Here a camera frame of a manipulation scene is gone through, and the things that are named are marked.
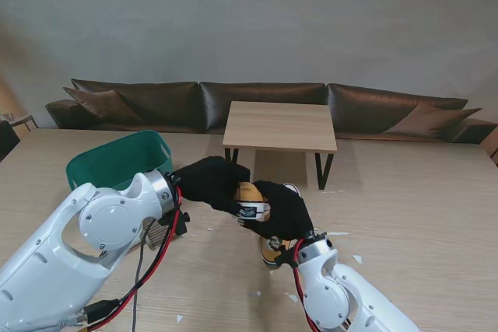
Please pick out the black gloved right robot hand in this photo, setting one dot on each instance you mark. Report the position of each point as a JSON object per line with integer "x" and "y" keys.
{"x": 290, "y": 215}

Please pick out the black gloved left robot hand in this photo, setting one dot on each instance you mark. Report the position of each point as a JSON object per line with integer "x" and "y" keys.
{"x": 210, "y": 184}

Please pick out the yellow canvas sneaker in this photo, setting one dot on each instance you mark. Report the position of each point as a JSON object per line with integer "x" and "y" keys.
{"x": 249, "y": 194}
{"x": 270, "y": 257}

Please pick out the brown bristle shoe brush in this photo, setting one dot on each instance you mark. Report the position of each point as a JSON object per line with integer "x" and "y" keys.
{"x": 155, "y": 235}

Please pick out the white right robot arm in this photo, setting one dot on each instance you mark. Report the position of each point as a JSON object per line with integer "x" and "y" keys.
{"x": 334, "y": 297}

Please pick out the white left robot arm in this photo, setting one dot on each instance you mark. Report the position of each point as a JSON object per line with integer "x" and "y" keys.
{"x": 78, "y": 250}

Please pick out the small wooden black-legged table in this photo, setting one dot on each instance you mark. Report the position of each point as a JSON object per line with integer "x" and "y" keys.
{"x": 280, "y": 126}

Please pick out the dark brown leather sofa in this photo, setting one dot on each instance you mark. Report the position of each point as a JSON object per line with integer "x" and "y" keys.
{"x": 163, "y": 102}

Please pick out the green plastic basket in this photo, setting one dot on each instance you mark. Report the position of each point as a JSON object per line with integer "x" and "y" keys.
{"x": 116, "y": 161}

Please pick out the small background side table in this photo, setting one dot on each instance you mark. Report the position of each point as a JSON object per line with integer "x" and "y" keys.
{"x": 21, "y": 119}

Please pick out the light wooden furniture piece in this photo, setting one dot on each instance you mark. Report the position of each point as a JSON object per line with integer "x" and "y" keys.
{"x": 492, "y": 149}

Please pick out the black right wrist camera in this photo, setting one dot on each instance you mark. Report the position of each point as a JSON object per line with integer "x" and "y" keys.
{"x": 287, "y": 257}

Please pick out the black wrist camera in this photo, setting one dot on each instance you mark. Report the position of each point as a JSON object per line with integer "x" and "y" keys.
{"x": 287, "y": 257}
{"x": 179, "y": 223}

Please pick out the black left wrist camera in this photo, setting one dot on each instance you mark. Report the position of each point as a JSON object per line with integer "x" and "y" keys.
{"x": 179, "y": 223}

